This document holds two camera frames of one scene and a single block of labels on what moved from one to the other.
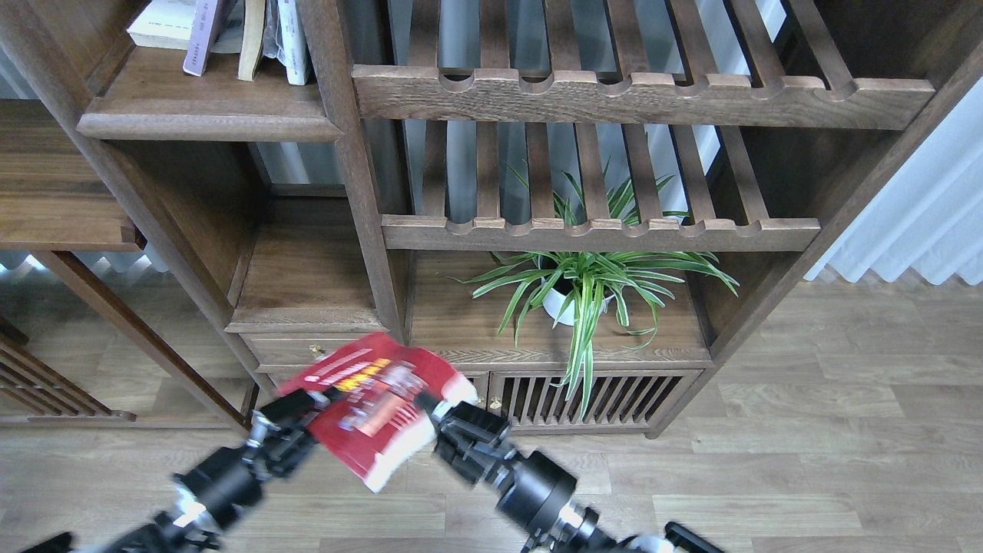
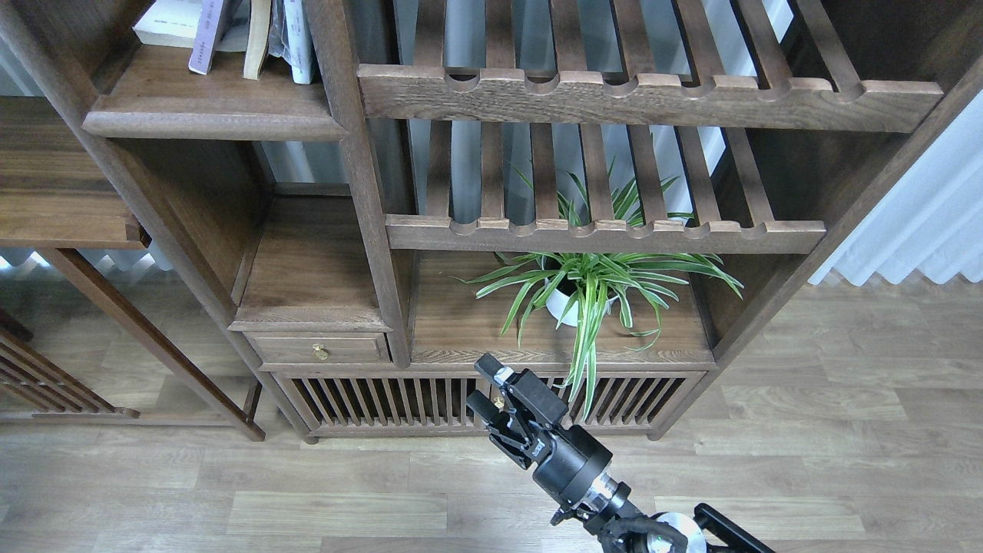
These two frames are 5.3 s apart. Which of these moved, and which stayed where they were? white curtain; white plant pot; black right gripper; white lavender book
Moved: black right gripper
Stayed: white curtain; white plant pot; white lavender book
